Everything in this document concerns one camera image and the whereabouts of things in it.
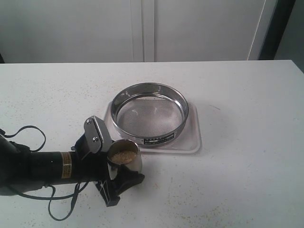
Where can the stainless steel cup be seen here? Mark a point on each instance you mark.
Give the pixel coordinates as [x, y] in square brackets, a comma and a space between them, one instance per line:
[125, 145]

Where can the white plastic tray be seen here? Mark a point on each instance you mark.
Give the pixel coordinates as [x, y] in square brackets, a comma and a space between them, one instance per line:
[189, 141]

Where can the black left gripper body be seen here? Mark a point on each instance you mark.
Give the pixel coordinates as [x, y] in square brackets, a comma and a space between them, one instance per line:
[89, 163]

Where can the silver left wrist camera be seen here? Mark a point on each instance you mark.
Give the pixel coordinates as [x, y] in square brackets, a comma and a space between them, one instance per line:
[97, 135]

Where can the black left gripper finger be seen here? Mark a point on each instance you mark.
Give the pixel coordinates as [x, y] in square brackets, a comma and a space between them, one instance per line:
[125, 179]

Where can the yellow millet grains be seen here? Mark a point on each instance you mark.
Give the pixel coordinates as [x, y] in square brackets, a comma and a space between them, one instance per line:
[123, 157]

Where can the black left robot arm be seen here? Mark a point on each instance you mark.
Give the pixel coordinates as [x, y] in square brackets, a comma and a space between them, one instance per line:
[22, 170]

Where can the round stainless steel sieve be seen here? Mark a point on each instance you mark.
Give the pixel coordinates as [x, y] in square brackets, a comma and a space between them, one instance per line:
[151, 114]

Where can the white cabinet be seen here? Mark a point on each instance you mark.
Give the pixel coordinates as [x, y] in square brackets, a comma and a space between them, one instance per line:
[74, 31]

